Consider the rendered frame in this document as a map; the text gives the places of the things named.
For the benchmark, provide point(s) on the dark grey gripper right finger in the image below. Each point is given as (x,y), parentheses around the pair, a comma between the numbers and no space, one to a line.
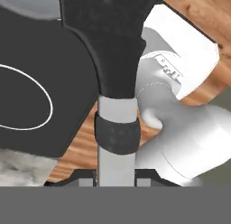
(147,177)

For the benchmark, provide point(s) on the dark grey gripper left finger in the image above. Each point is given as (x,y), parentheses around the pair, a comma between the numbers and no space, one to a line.
(81,178)

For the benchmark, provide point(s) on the white rounded object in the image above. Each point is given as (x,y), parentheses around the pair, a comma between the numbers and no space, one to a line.
(192,134)

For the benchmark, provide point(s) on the black hob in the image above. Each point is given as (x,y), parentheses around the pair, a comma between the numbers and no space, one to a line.
(70,83)

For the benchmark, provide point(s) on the grey round dish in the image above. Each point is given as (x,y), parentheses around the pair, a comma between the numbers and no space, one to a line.
(30,3)

